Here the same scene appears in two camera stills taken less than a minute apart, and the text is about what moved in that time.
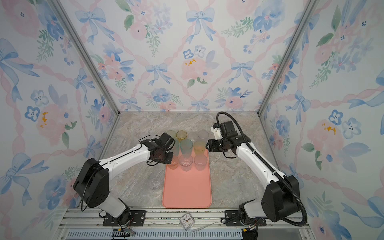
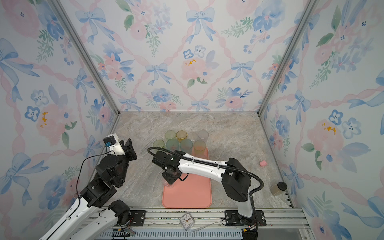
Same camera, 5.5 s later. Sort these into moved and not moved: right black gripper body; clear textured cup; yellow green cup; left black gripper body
Moved: right black gripper body; left black gripper body
Not moved: clear textured cup; yellow green cup
